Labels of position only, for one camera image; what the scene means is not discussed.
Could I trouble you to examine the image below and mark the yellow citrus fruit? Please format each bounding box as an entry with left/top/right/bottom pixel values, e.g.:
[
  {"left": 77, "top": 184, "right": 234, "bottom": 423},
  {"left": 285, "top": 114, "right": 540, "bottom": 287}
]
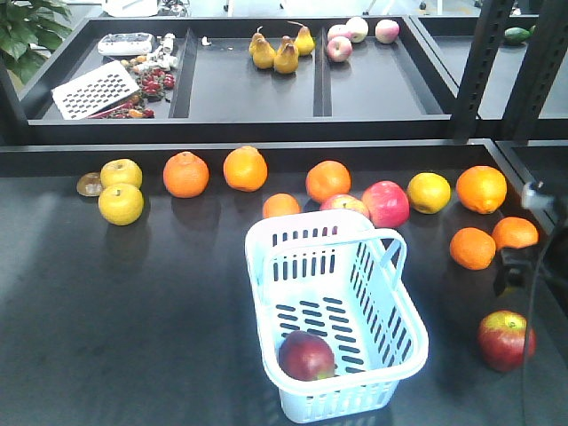
[{"left": 406, "top": 172, "right": 452, "bottom": 214}]

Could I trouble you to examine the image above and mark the light blue plastic basket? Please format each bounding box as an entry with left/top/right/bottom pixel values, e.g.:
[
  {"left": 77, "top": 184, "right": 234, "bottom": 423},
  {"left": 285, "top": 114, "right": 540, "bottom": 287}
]
[{"left": 245, "top": 209, "right": 429, "bottom": 423}]

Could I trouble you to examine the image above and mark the dark red apple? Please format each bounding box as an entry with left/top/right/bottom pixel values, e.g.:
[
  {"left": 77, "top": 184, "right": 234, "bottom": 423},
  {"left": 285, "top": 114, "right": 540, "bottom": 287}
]
[
  {"left": 477, "top": 310, "right": 527, "bottom": 373},
  {"left": 278, "top": 330, "right": 335, "bottom": 382}
]

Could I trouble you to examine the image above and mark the green avocado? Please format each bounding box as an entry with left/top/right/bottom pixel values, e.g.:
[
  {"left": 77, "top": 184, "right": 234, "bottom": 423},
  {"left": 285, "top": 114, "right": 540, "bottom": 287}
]
[{"left": 503, "top": 27, "right": 533, "bottom": 45}]

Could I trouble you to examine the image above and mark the brown round fruit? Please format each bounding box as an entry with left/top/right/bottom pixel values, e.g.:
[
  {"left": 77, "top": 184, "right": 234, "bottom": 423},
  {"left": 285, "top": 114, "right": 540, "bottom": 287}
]
[{"left": 75, "top": 172, "right": 103, "bottom": 197}]

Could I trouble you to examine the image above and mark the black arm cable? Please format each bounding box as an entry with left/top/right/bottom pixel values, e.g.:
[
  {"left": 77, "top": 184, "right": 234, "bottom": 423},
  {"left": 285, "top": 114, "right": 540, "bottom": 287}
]
[{"left": 521, "top": 208, "right": 568, "bottom": 426}]

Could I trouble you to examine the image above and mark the black wood produce display table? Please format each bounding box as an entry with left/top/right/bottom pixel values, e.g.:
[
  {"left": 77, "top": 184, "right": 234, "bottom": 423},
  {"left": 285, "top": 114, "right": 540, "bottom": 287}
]
[{"left": 0, "top": 139, "right": 568, "bottom": 426}]

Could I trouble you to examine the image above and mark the brown yellow pear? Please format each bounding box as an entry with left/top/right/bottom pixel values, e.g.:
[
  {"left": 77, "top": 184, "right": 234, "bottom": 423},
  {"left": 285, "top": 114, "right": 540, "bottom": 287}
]
[
  {"left": 288, "top": 20, "right": 316, "bottom": 57},
  {"left": 273, "top": 43, "right": 299, "bottom": 75},
  {"left": 279, "top": 35, "right": 294, "bottom": 51},
  {"left": 248, "top": 26, "right": 276, "bottom": 69}
]

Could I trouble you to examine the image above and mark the potted green plant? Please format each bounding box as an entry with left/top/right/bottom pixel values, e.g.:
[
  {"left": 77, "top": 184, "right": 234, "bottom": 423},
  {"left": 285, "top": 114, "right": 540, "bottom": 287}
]
[{"left": 1, "top": 0, "right": 71, "bottom": 84}]

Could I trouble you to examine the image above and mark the yellow green fruit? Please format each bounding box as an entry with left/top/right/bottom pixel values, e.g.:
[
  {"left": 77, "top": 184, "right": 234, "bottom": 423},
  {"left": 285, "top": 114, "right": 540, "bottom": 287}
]
[
  {"left": 100, "top": 158, "right": 143, "bottom": 188},
  {"left": 98, "top": 183, "right": 144, "bottom": 225}
]

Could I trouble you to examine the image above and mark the orange fruit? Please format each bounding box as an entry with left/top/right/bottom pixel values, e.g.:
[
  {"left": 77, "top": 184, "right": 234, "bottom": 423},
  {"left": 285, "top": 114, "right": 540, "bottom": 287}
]
[
  {"left": 455, "top": 165, "right": 508, "bottom": 214},
  {"left": 162, "top": 151, "right": 209, "bottom": 198},
  {"left": 449, "top": 227, "right": 496, "bottom": 271},
  {"left": 492, "top": 217, "right": 539, "bottom": 250},
  {"left": 305, "top": 160, "right": 351, "bottom": 203},
  {"left": 263, "top": 193, "right": 302, "bottom": 218},
  {"left": 223, "top": 146, "right": 268, "bottom": 193}
]

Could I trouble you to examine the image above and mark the black rear display table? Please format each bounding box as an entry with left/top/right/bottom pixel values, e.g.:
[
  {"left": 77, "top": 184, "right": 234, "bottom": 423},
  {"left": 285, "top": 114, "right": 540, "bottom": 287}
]
[{"left": 12, "top": 16, "right": 567, "bottom": 145}]

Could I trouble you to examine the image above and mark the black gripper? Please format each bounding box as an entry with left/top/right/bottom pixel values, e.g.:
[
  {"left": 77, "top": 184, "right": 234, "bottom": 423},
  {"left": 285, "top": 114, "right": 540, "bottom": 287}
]
[{"left": 493, "top": 246, "right": 550, "bottom": 296}]

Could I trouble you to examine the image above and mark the bright red apple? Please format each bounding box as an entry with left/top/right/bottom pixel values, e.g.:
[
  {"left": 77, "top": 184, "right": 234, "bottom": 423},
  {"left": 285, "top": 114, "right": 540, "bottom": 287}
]
[
  {"left": 361, "top": 180, "right": 410, "bottom": 228},
  {"left": 319, "top": 193, "right": 370, "bottom": 219}
]

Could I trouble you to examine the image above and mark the pink white peach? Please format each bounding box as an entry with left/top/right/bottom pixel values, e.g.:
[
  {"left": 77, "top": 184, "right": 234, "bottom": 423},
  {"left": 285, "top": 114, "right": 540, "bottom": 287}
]
[
  {"left": 345, "top": 16, "right": 369, "bottom": 43},
  {"left": 375, "top": 19, "right": 399, "bottom": 44},
  {"left": 326, "top": 35, "right": 352, "bottom": 63}
]

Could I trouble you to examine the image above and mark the checkerboard calibration board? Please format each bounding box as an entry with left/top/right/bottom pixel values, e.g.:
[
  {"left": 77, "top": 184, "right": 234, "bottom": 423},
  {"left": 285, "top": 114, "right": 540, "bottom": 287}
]
[{"left": 51, "top": 61, "right": 138, "bottom": 120}]

